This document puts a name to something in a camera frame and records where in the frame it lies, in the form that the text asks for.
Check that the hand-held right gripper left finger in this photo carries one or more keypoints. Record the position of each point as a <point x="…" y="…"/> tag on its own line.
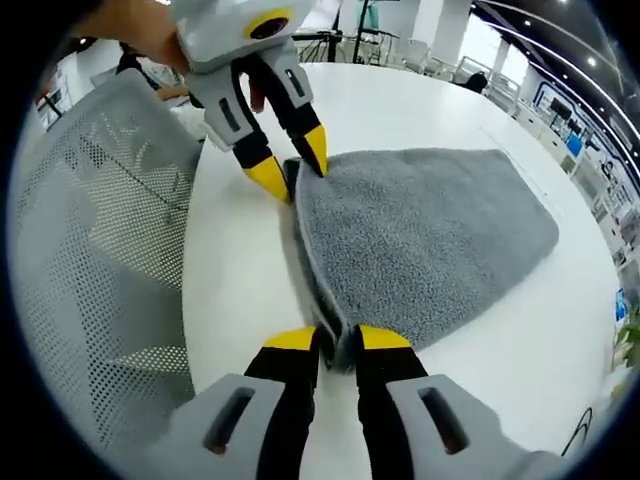
<point x="240" y="420"/>

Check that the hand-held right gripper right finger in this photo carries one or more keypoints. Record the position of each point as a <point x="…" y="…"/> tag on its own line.
<point x="440" y="420"/>

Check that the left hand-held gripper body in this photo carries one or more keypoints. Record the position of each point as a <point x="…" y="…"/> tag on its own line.
<point x="235" y="30"/>

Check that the grey towel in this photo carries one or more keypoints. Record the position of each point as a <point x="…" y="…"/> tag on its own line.
<point x="415" y="240"/>

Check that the person's left hand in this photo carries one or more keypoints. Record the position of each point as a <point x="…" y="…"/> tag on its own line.
<point x="170" y="47"/>

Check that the black backpack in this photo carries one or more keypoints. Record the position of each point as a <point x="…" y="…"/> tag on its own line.
<point x="475" y="82"/>

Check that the grey mesh office chair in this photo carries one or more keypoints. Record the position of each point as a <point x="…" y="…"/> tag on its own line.
<point x="95" y="260"/>

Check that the green potted plant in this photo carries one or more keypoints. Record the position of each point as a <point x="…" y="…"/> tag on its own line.
<point x="629" y="340"/>

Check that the blue packet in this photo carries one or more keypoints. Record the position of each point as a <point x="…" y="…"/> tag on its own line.
<point x="621" y="304"/>

